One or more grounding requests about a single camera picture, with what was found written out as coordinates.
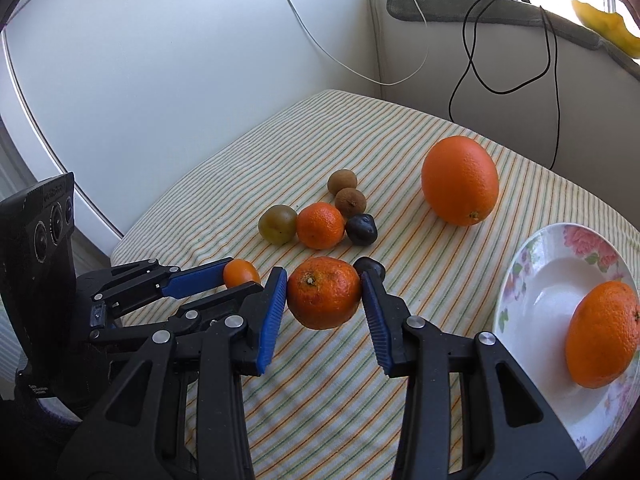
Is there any small orange kumquat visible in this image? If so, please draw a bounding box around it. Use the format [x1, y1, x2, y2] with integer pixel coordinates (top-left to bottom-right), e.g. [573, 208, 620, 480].
[223, 258, 261, 289]

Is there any green-brown plum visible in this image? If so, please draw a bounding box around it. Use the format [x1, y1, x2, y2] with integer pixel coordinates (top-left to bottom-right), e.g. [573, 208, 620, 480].
[258, 204, 299, 246]

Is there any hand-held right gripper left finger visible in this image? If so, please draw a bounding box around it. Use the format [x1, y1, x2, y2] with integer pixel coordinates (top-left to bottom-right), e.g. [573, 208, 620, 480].
[57, 267, 288, 480]

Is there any smooth mandarin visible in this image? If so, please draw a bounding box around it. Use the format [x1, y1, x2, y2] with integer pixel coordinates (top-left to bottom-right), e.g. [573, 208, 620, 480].
[296, 202, 347, 251]

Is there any wrinkled mandarin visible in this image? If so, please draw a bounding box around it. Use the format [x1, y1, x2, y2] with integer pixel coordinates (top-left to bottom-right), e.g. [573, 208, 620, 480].
[286, 256, 362, 331]

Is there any large orange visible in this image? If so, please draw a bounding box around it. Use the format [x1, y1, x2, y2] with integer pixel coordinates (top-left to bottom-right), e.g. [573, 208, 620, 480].
[421, 135, 500, 226]
[565, 281, 640, 389]

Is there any grey windowsill mat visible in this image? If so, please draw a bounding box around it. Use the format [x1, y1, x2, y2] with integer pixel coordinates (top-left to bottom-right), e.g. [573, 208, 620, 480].
[387, 0, 640, 81]

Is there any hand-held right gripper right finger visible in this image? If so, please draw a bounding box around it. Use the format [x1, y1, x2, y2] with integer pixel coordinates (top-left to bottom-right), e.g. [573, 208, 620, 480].
[352, 256, 587, 480]

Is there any striped tablecloth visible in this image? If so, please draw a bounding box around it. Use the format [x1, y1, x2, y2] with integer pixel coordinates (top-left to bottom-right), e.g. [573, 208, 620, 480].
[110, 89, 640, 480]

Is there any dark purple plum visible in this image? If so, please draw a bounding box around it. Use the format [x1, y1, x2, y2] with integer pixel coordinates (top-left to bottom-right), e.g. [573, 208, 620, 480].
[345, 213, 378, 247]

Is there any black cable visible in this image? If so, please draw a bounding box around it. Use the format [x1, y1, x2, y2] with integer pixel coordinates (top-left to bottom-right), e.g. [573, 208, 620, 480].
[448, 0, 553, 122]
[540, 5, 561, 171]

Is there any white cable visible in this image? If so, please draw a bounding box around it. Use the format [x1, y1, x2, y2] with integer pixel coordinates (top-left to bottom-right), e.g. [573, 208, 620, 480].
[270, 0, 431, 86]

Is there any white floral plate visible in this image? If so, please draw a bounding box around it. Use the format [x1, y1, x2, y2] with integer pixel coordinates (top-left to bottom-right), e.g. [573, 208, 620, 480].
[492, 222, 640, 453]

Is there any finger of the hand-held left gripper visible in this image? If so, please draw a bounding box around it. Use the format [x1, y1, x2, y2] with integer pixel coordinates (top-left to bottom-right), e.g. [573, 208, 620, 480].
[89, 282, 264, 347]
[91, 258, 235, 317]

